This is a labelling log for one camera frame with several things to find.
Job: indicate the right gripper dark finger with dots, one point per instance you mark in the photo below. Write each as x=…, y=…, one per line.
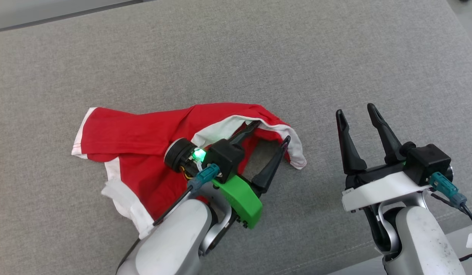
x=386, y=139
x=350, y=152

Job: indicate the red garment with white trim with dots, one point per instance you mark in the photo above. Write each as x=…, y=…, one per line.
x=125, y=133

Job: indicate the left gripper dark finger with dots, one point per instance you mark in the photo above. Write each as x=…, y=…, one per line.
x=243, y=134
x=270, y=172

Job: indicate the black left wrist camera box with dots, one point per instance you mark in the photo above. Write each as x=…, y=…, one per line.
x=224, y=156

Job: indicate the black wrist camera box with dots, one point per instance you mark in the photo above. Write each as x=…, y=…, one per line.
x=224, y=156
x=426, y=162

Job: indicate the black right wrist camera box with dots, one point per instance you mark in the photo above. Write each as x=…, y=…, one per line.
x=426, y=162

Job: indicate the grey fabric sofa seat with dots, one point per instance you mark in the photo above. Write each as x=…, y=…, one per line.
x=297, y=57

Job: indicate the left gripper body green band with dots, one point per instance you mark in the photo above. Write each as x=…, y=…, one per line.
x=241, y=202

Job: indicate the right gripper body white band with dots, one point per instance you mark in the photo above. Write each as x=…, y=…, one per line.
x=380, y=189

